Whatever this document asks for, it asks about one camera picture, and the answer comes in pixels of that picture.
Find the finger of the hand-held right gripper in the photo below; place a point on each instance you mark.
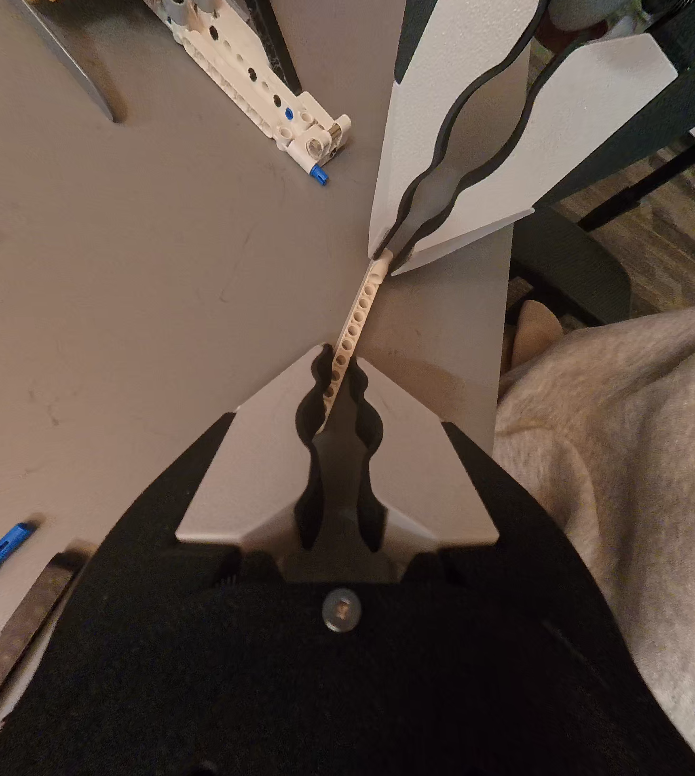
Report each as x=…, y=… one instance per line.
x=444, y=36
x=596, y=103

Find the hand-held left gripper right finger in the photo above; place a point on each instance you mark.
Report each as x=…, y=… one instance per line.
x=432, y=485

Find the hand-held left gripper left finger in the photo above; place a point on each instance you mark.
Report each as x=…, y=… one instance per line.
x=244, y=485

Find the long white lego beam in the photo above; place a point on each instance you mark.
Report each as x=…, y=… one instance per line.
x=354, y=330

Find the partly built lego aircraft model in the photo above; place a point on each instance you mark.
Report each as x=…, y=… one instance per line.
x=232, y=42

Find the black office chair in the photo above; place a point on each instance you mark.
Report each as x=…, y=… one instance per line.
x=571, y=273

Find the person's leg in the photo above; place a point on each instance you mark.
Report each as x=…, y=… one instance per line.
x=535, y=333

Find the long black flat bar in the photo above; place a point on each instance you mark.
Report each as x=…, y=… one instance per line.
x=26, y=618

